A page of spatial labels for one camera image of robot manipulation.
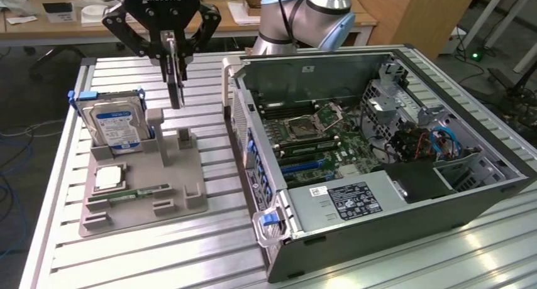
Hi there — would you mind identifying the green motherboard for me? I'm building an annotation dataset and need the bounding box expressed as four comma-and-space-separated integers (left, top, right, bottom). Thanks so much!
256, 99, 392, 186

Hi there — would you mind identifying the blue wire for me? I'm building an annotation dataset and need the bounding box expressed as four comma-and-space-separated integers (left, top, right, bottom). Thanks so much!
431, 125, 463, 160

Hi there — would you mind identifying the white paper slip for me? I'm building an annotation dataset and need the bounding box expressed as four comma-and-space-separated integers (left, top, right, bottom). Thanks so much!
6, 15, 39, 25

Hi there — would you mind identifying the hard disk with blue bracket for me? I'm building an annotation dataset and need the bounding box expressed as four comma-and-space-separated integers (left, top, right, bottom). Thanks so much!
67, 85, 153, 151

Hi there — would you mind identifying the CPU socket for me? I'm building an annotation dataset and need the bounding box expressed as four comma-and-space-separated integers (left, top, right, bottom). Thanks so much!
285, 117, 322, 139

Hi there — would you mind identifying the graphics card with fan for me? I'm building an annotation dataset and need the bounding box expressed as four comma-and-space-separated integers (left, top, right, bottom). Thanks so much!
161, 31, 189, 111

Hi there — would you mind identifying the grey parts rack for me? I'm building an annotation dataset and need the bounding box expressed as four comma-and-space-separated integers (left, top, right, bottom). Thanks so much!
78, 107, 209, 238

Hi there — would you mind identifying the blue floor cable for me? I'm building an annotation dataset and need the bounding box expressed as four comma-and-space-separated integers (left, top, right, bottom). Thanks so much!
0, 138, 35, 258

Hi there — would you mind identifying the clear plastic bag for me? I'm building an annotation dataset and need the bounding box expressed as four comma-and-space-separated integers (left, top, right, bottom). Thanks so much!
0, 0, 39, 15

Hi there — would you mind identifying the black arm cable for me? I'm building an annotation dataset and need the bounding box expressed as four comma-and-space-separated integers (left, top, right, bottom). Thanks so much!
274, 0, 301, 48

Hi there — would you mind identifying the red wire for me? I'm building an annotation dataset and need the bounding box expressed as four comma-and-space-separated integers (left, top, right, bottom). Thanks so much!
413, 128, 433, 160

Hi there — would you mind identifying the metal socket cover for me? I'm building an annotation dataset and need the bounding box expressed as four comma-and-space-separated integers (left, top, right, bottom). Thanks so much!
314, 100, 349, 129

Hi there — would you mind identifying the black stand base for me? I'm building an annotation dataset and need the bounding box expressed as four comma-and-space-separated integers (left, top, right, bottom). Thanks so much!
487, 67, 537, 129

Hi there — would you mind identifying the white table frame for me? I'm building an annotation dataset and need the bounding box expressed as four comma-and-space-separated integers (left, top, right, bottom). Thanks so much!
460, 0, 537, 73

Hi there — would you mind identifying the green RAM stick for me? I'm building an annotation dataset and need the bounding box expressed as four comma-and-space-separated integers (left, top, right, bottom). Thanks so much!
91, 183, 173, 202

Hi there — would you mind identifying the grey power supply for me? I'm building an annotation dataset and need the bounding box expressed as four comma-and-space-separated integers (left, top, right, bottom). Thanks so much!
285, 171, 411, 233

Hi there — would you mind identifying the black box with white label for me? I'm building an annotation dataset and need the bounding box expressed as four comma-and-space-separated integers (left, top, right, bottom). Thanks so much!
42, 2, 78, 23

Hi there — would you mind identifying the silver CPU chip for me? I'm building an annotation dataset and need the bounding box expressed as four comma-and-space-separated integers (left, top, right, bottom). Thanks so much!
93, 166, 127, 192

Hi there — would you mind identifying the small silver heat sink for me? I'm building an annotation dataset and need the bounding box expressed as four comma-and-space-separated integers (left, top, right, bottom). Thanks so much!
336, 165, 363, 177

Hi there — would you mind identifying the silver perforated disk bay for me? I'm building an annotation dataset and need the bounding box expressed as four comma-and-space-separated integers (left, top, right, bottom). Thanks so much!
360, 62, 425, 136

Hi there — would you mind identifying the black open PC case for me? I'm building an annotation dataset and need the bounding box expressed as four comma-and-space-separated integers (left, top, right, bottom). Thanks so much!
221, 43, 537, 284

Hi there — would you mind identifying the white floor cable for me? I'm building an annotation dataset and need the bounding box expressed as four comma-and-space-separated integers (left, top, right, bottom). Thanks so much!
0, 119, 69, 139

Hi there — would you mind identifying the blue case latch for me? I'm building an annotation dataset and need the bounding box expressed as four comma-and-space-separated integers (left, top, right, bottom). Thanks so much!
260, 213, 281, 229

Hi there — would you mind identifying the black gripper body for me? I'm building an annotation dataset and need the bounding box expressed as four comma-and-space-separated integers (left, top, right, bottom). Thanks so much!
121, 0, 201, 32

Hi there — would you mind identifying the wooden desk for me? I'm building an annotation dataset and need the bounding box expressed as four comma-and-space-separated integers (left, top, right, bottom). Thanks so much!
0, 0, 379, 56

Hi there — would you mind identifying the black chair base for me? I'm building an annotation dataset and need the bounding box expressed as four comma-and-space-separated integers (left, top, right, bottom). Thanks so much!
23, 43, 87, 81

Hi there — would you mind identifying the silver slanted disk bay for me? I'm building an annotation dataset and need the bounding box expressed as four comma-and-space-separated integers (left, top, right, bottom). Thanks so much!
432, 150, 509, 192

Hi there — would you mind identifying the stack of white papers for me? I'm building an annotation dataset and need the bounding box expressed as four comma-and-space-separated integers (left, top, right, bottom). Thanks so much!
228, 1, 264, 26

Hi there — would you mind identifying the white round container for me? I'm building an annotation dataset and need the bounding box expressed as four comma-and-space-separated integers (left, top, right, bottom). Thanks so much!
81, 4, 111, 28

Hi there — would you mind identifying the wooden cabinet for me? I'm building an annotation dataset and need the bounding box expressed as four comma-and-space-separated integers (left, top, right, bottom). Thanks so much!
369, 0, 483, 59

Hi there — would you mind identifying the blue expansion slot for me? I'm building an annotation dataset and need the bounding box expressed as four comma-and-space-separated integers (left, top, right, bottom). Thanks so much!
280, 158, 330, 174

